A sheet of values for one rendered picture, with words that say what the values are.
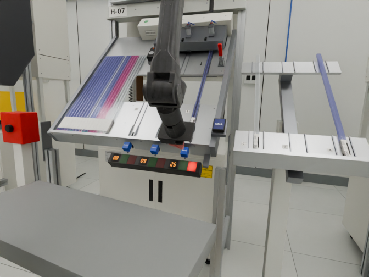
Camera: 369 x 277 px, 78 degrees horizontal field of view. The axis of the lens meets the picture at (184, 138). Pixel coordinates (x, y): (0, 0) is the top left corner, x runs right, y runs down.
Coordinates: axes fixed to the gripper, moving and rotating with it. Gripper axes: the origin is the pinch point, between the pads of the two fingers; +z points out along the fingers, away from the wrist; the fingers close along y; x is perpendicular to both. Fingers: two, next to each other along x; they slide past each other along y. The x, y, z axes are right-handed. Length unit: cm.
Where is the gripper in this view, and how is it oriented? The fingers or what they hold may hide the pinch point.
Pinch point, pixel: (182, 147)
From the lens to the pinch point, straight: 73.9
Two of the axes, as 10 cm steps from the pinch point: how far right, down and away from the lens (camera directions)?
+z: 1.9, 5.7, 8.0
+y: -9.6, -0.8, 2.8
